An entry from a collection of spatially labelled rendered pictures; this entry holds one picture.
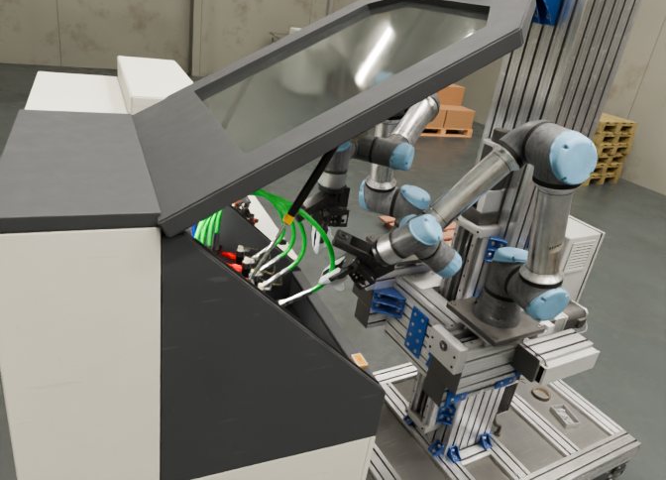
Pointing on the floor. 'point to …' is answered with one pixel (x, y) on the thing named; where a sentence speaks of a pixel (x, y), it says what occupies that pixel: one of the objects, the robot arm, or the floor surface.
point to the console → (149, 80)
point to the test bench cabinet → (310, 465)
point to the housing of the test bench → (79, 287)
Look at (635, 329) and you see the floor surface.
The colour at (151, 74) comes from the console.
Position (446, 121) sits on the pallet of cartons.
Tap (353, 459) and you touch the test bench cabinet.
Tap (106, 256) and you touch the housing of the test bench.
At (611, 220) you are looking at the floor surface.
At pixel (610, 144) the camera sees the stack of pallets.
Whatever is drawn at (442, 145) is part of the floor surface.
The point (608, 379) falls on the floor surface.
